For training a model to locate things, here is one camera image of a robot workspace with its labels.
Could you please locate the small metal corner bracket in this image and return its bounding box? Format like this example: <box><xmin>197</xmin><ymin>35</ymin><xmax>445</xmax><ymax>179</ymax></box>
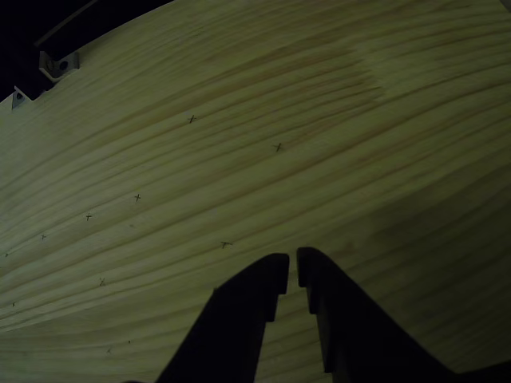
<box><xmin>38</xmin><ymin>50</ymin><xmax>80</xmax><ymax>84</ymax></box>
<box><xmin>10</xmin><ymin>85</ymin><xmax>31</xmax><ymax>109</ymax></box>

